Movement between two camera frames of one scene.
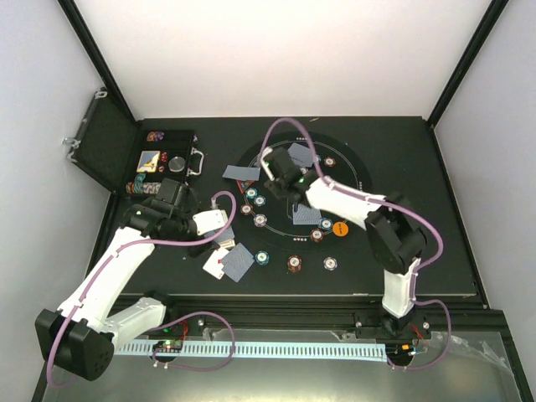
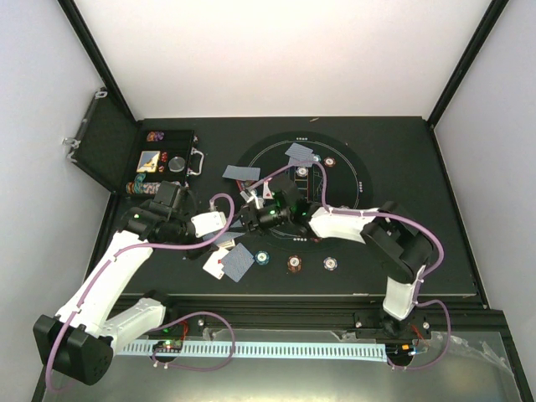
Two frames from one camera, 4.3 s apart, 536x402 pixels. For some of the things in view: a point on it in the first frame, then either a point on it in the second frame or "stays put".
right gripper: (273, 188) to (251, 218)
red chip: (329, 162) stays put
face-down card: (236, 262) stays put
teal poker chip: (262, 257) stays put
